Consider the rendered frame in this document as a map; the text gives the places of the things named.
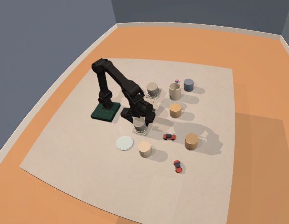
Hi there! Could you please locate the red toy car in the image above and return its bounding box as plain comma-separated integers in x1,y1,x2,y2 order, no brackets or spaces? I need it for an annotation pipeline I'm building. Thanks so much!
163,134,176,141
174,160,182,173

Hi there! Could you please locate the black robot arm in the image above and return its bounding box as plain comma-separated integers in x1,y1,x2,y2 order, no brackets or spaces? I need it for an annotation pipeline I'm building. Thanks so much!
91,58,153,115

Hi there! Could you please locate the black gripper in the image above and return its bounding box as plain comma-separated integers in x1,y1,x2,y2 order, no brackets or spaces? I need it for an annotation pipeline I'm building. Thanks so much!
120,107,156,127

